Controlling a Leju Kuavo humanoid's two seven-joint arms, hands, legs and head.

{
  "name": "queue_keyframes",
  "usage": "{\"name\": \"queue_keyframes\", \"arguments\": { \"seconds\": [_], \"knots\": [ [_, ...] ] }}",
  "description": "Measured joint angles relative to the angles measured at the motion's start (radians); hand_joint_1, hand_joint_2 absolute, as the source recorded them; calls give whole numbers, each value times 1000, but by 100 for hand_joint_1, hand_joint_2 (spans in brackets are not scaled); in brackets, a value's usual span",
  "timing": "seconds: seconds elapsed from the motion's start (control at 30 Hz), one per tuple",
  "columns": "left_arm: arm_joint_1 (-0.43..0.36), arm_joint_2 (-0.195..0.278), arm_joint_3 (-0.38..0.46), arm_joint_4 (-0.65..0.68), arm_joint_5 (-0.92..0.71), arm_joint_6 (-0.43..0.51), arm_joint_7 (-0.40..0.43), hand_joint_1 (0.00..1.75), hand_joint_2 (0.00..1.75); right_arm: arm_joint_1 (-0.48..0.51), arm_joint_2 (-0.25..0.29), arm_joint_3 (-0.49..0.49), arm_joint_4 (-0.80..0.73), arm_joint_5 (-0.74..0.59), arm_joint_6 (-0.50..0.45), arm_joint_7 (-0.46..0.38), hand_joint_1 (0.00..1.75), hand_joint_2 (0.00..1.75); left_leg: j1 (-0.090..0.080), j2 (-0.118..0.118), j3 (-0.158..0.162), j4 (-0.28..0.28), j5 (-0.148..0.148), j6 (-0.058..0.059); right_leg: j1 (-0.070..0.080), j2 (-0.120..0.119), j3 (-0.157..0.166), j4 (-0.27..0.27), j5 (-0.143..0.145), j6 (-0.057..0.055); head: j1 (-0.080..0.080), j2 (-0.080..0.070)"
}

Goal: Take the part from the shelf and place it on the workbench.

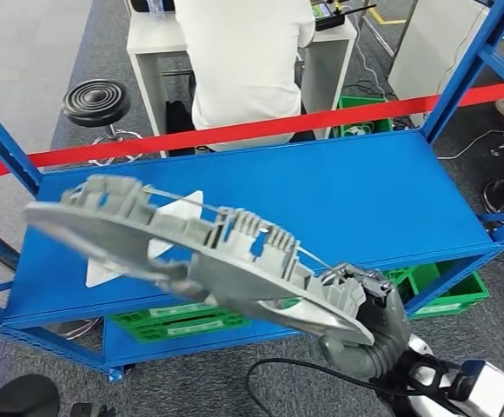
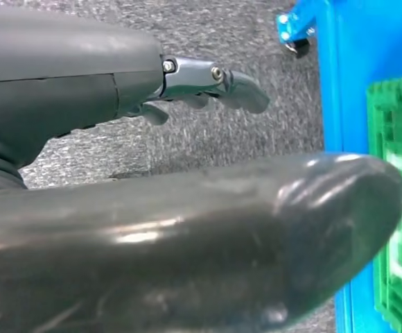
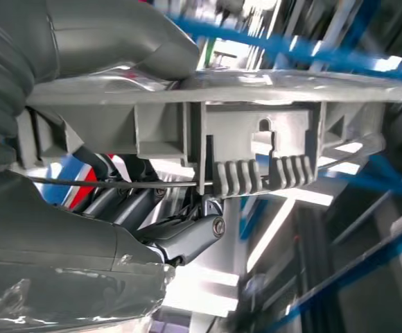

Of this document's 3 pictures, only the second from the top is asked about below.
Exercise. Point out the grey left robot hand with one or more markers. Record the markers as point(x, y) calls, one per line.
point(48, 92)

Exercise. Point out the blue metal shelf rack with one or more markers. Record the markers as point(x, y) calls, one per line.
point(346, 69)

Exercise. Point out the green plastic crate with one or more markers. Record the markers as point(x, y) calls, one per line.
point(378, 128)

